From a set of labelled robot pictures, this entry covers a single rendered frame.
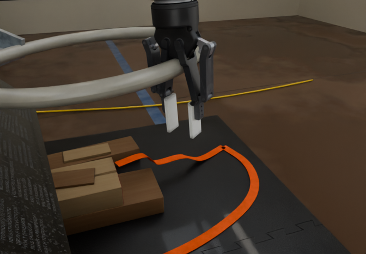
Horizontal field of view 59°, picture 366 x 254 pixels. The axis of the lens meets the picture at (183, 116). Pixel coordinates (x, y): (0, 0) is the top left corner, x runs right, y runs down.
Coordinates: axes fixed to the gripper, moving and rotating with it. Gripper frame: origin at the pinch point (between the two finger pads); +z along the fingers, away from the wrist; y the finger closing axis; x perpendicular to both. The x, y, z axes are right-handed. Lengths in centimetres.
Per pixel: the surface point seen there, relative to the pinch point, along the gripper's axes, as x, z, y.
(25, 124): 1, 13, 54
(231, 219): -57, 81, 18
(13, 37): 1.4, -11.8, 46.9
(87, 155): -49, 66, 100
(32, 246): 26.0, 16.1, 14.8
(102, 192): -25, 59, 61
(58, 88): 18.3, -10.8, 8.0
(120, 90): 12.5, -9.3, 1.9
